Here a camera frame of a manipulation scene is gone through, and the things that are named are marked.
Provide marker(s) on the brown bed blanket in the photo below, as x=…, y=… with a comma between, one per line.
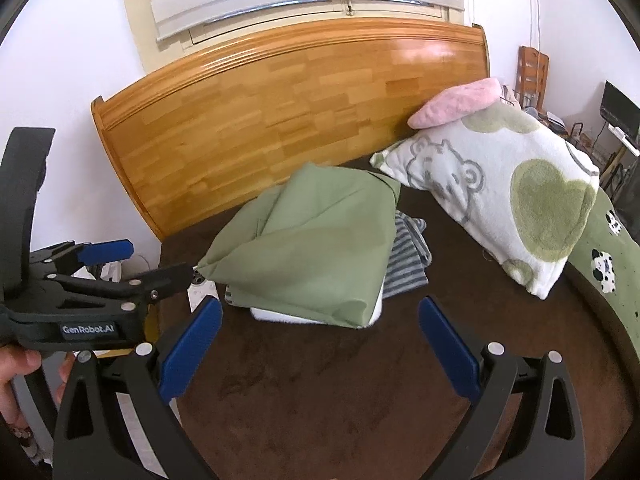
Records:
x=325, y=385

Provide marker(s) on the pink pillow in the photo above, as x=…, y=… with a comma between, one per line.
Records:
x=455, y=105

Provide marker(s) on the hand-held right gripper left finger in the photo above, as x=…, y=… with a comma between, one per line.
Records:
x=192, y=350

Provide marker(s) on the wooden headboard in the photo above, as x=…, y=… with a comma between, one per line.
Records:
x=250, y=110

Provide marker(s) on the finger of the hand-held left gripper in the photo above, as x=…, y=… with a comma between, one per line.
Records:
x=107, y=251
x=160, y=282

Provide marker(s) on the wooden chair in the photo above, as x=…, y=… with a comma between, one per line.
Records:
x=532, y=75

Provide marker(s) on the grey striped cloth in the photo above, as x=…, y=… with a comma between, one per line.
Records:
x=405, y=260

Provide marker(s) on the green cow-print duvet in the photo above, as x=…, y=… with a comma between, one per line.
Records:
x=605, y=310

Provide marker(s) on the light green pillowcase pillow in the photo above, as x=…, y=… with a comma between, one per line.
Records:
x=310, y=250

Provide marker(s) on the white pillow with green hearts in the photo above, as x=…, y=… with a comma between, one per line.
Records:
x=475, y=220

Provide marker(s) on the black monitor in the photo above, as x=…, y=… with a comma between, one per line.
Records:
x=620, y=110

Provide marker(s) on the person's left hand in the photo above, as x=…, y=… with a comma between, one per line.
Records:
x=15, y=385

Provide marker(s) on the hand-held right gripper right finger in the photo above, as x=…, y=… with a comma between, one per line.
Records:
x=450, y=350

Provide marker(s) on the white desk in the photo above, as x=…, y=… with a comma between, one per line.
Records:
x=627, y=144

